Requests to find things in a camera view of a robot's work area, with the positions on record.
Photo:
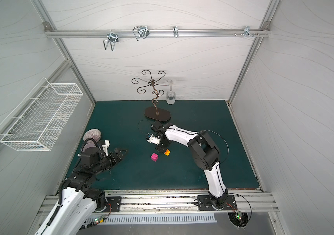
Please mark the metal double hook left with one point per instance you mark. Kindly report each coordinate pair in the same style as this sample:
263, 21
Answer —
111, 41

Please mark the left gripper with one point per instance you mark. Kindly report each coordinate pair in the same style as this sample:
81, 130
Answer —
113, 155

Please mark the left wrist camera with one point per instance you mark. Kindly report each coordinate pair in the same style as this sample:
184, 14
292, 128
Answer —
105, 145

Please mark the aluminium rail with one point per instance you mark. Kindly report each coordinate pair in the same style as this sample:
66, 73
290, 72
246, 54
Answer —
181, 201
154, 33

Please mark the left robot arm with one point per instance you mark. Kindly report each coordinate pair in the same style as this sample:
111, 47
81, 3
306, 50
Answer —
77, 199

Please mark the aluminium front rail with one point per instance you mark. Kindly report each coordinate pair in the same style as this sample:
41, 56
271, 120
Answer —
181, 201

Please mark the magenta lego brick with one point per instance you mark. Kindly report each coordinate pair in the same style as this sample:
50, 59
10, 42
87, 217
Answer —
154, 157

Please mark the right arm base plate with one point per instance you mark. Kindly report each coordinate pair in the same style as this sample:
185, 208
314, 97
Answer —
204, 203

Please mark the white wire basket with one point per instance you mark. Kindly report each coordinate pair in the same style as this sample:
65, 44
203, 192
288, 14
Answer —
35, 124

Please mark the clear hanging wine glass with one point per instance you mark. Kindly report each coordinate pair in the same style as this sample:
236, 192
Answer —
171, 95

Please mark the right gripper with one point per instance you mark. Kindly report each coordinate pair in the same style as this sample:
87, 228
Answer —
161, 145

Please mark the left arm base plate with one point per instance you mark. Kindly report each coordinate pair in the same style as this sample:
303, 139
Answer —
114, 204

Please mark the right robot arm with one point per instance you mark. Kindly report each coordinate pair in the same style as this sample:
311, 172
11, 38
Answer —
205, 154

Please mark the small metal clip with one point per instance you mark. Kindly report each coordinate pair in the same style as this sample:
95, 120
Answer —
175, 32

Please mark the aluminium top rail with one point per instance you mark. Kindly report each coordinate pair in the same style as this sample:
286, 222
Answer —
154, 33

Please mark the metal double hook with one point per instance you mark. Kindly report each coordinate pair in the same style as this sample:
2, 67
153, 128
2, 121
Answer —
111, 41
140, 32

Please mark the bronze scroll glass stand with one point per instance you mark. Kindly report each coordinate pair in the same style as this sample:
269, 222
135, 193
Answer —
153, 112

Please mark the metal double hook middle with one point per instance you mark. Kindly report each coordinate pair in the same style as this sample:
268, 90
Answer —
140, 32

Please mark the white slotted cable duct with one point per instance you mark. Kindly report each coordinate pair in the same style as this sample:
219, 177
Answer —
174, 218

